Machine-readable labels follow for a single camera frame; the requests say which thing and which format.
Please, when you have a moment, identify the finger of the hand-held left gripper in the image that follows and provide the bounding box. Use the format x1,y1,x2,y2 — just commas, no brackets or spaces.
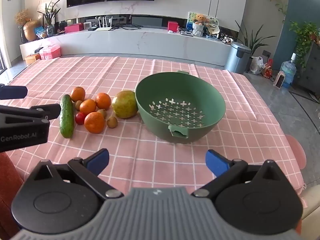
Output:
0,85,28,100
0,104,62,121

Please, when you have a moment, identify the brown cardboard box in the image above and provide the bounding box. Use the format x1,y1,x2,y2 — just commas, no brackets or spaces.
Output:
24,53,41,65

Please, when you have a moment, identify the orange round vase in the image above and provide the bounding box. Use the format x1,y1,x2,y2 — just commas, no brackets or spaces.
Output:
24,20,41,42

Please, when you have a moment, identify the tall leafy floor plant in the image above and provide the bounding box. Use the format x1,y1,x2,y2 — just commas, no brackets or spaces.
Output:
235,20,271,53

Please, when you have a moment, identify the white marble media console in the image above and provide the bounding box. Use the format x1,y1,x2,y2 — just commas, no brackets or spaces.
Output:
19,26,241,67

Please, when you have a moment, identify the green cucumber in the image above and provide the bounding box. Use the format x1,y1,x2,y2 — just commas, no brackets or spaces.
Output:
59,94,75,139

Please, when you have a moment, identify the black white ornament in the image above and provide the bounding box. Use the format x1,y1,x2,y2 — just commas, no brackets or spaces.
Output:
220,33,235,45

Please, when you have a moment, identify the dried flower bunch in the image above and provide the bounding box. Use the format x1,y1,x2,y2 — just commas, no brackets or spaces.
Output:
14,9,31,27

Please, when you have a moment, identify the blue water bottle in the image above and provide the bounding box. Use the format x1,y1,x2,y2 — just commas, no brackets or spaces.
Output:
280,53,297,88

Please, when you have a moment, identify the green plant in glass vase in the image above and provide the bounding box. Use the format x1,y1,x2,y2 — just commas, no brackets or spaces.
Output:
37,0,64,37

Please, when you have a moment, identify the pink flat box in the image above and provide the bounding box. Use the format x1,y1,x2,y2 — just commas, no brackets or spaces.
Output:
64,23,83,33

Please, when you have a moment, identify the white router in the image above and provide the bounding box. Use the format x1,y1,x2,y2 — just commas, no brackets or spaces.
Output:
96,16,114,32

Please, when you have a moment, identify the teddy bear bouquet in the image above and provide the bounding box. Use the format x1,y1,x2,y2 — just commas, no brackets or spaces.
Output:
192,14,210,38

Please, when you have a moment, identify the colourful picture board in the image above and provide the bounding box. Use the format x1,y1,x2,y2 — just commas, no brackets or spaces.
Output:
187,12,220,34

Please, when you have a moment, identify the orange mandarin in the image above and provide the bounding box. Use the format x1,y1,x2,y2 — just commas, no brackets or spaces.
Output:
71,87,86,102
84,112,105,134
95,93,112,110
79,99,97,114

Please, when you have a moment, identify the blue snack packet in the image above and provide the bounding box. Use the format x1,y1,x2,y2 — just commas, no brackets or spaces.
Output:
35,26,47,39

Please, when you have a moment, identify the green colander bowl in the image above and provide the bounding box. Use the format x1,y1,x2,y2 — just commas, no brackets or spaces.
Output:
135,70,226,144

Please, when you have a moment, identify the small white stand device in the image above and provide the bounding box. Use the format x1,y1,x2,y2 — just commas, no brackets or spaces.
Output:
274,71,286,89

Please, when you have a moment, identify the large yellow green citrus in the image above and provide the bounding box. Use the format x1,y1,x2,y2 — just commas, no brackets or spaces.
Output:
112,90,139,119

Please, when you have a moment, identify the red orange chair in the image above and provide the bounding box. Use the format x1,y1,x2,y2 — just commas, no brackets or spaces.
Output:
0,152,25,232

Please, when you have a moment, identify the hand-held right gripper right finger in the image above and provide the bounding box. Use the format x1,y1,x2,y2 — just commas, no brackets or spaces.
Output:
191,149,285,198

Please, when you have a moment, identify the pink storage box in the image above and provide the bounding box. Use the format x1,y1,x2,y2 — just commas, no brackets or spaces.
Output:
39,44,61,61

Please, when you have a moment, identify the pink checked tablecloth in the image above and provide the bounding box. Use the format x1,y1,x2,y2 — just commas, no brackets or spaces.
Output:
0,56,307,208

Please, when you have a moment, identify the grey metal trash bin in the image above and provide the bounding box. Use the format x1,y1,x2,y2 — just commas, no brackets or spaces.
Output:
225,42,252,74

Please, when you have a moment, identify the red gift ornament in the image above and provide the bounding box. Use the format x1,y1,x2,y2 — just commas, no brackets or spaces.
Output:
262,59,274,79

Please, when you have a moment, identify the dark grey cabinet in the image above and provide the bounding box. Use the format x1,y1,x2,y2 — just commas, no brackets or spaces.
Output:
298,39,320,96

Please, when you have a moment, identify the potted ivy plant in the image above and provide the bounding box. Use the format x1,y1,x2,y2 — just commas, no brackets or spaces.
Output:
289,21,320,68

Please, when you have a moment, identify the white plastic bag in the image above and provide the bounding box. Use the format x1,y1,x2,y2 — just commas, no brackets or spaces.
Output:
250,56,265,75

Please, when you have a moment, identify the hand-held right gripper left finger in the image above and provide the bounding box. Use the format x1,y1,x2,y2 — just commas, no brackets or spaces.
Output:
30,148,124,200

